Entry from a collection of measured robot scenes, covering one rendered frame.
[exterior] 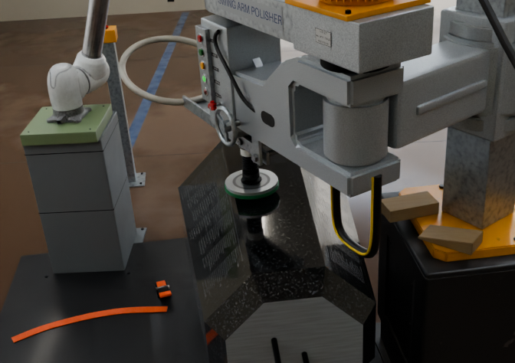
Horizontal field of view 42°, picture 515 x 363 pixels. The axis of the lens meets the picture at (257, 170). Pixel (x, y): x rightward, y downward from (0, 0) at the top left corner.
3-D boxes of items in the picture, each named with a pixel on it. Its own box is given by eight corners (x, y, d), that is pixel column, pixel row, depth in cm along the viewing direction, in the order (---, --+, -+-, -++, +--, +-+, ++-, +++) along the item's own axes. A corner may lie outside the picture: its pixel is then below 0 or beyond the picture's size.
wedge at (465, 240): (482, 242, 240) (483, 230, 238) (471, 256, 234) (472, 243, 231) (429, 226, 252) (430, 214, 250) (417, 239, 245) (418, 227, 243)
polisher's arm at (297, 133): (401, 210, 210) (407, 57, 188) (342, 234, 199) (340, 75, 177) (273, 135, 267) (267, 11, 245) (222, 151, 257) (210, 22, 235)
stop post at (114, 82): (145, 173, 482) (123, 21, 433) (144, 186, 464) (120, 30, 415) (117, 176, 481) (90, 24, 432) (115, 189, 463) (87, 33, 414)
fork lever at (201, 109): (303, 153, 250) (303, 141, 248) (258, 168, 242) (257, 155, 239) (214, 97, 303) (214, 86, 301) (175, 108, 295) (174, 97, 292)
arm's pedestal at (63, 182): (41, 281, 371) (8, 148, 335) (66, 233, 415) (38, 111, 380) (132, 277, 369) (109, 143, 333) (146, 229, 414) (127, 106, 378)
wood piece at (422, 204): (427, 202, 268) (427, 190, 266) (439, 214, 259) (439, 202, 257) (379, 210, 265) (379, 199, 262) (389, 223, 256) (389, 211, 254)
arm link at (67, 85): (44, 109, 348) (36, 68, 338) (68, 97, 362) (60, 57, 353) (69, 113, 341) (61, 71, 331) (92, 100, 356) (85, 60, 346)
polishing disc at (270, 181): (266, 199, 260) (265, 196, 260) (216, 191, 268) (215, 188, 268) (286, 174, 277) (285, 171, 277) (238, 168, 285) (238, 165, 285)
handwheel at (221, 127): (257, 145, 243) (255, 106, 236) (234, 153, 239) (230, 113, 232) (237, 132, 255) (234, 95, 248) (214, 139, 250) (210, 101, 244)
